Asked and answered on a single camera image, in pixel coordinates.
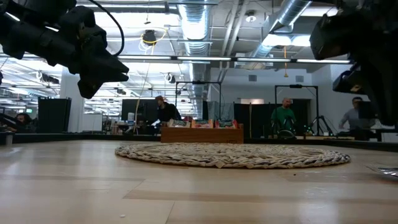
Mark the black rig frame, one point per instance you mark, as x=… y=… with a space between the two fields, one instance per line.
x=295 y=86
x=199 y=82

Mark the black computer monitor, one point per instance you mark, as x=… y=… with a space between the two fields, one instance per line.
x=140 y=109
x=367 y=110

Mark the black cabinet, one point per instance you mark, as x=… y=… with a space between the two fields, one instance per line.
x=53 y=115

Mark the silver ribbed ventilation duct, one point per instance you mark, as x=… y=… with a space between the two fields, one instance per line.
x=290 y=12
x=196 y=31

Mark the red tea sachet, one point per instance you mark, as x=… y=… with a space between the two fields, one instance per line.
x=226 y=124

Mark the background black robot arm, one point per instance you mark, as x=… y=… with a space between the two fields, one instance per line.
x=320 y=123

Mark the round woven straw placemat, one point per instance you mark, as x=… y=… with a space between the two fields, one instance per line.
x=233 y=155

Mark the wooden three-compartment box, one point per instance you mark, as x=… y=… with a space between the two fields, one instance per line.
x=199 y=135

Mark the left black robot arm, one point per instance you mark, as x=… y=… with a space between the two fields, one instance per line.
x=28 y=34

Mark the black ceiling spotlight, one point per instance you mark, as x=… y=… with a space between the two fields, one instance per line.
x=149 y=37

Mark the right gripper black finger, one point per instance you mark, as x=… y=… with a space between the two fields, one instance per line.
x=376 y=87
x=390 y=93

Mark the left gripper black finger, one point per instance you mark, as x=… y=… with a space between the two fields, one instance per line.
x=112 y=77
x=109 y=63

